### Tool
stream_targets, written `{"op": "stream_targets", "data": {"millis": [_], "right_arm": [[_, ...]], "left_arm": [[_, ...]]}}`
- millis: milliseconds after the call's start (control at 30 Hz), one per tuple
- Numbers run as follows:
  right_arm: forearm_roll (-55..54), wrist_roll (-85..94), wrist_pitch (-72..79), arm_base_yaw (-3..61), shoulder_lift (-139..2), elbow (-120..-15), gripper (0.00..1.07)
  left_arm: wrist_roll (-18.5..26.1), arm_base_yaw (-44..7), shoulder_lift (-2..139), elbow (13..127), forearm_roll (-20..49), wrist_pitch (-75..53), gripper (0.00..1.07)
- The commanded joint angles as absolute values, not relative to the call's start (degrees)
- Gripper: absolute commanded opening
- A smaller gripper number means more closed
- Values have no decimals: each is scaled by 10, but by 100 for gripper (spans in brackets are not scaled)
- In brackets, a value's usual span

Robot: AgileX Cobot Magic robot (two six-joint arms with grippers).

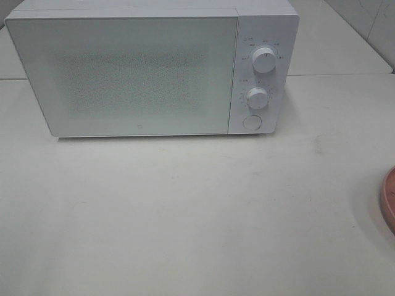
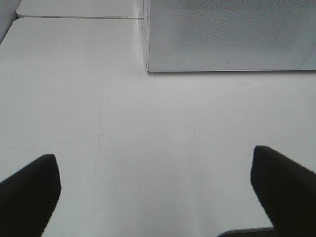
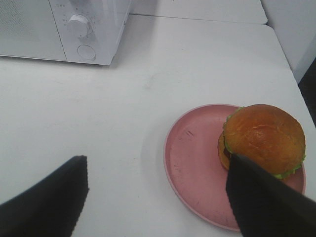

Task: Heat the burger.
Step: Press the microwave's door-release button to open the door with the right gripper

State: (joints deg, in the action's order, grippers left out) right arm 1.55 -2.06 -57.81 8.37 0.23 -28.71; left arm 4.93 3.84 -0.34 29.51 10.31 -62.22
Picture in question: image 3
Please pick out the lower white microwave knob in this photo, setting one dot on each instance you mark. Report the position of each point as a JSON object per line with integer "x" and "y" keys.
{"x": 78, "y": 25}

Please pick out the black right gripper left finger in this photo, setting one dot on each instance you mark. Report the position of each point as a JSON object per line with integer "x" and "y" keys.
{"x": 51, "y": 207}

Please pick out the round white door button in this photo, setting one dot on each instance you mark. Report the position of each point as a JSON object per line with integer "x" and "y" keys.
{"x": 86, "y": 52}

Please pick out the burger with lettuce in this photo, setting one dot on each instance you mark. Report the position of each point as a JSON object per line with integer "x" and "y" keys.
{"x": 267, "y": 135}

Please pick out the white microwave oven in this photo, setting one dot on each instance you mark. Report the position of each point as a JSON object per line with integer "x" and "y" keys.
{"x": 107, "y": 21}

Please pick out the pink round plate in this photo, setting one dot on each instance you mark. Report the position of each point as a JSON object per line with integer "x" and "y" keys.
{"x": 194, "y": 170}

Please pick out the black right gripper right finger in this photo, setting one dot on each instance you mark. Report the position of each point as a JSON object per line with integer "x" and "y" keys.
{"x": 264, "y": 206}

